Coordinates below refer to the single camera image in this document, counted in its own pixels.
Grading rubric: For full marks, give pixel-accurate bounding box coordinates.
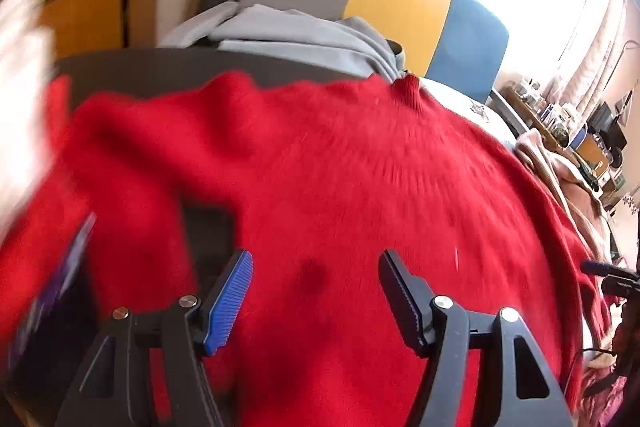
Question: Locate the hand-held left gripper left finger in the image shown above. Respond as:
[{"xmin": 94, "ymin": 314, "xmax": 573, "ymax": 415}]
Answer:
[{"xmin": 55, "ymin": 249, "xmax": 254, "ymax": 427}]

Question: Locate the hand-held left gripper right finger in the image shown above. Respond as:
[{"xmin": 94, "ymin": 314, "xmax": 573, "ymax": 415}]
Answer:
[{"xmin": 378, "ymin": 249, "xmax": 573, "ymax": 427}]

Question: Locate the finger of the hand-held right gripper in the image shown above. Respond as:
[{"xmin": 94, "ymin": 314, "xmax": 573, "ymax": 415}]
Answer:
[{"xmin": 581, "ymin": 259, "xmax": 613, "ymax": 278}]

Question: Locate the red knit sweater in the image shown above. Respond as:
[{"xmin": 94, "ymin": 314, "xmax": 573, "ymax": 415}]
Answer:
[{"xmin": 0, "ymin": 73, "xmax": 613, "ymax": 427}]

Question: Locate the wooden desk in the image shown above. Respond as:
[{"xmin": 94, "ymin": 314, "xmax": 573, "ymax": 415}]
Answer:
[{"xmin": 575, "ymin": 134, "xmax": 613, "ymax": 175}]

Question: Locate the pink knit sweater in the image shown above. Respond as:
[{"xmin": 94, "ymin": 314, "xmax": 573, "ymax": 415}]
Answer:
[{"xmin": 515, "ymin": 129, "xmax": 621, "ymax": 258}]

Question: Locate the blue white water container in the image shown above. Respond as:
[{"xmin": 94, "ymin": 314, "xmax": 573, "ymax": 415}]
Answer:
[{"xmin": 570, "ymin": 124, "xmax": 591, "ymax": 151}]

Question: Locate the black flat screen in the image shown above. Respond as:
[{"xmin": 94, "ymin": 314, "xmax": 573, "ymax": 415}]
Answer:
[{"xmin": 587, "ymin": 102, "xmax": 628, "ymax": 148}]

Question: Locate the wooden side table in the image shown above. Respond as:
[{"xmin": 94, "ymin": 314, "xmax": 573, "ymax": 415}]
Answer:
[{"xmin": 500, "ymin": 87, "xmax": 581, "ymax": 148}]

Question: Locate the white printed cushion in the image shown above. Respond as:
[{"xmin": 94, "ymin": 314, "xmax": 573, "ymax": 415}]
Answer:
[{"xmin": 420, "ymin": 77, "xmax": 518, "ymax": 148}]

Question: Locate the beige patterned curtain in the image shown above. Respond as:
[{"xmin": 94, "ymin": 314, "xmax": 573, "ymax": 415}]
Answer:
[{"xmin": 550, "ymin": 0, "xmax": 636, "ymax": 108}]

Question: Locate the grey garment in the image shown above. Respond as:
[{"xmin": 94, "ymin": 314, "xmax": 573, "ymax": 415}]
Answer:
[{"xmin": 157, "ymin": 3, "xmax": 408, "ymax": 82}]

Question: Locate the dark printed strap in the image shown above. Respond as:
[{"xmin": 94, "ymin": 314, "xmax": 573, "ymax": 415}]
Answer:
[{"xmin": 10, "ymin": 212, "xmax": 98, "ymax": 358}]

